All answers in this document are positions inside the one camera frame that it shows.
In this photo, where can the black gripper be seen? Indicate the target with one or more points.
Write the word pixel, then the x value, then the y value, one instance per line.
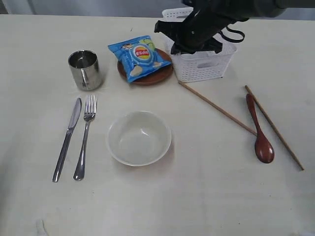
pixel 195 33

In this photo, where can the brown wooden plate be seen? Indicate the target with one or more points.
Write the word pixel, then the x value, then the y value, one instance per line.
pixel 158 76

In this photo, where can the blue chips bag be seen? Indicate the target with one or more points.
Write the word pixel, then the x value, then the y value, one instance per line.
pixel 139 57

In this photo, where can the stainless steel cup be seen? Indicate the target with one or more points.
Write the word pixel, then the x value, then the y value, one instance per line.
pixel 85 70

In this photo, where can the brown wooden chopstick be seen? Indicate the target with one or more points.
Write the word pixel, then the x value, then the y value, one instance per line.
pixel 275 129
pixel 225 113

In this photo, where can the white patterned ceramic bowl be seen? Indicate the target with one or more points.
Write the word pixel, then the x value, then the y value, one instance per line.
pixel 139 138

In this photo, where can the silver metal fork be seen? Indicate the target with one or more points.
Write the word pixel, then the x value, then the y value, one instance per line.
pixel 89 116

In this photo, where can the silver metal knife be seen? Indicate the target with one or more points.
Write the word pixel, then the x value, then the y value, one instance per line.
pixel 73 121

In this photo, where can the brown wooden spoon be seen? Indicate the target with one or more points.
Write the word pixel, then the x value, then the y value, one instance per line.
pixel 263 149

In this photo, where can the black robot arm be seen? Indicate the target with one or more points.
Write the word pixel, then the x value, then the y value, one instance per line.
pixel 241 10

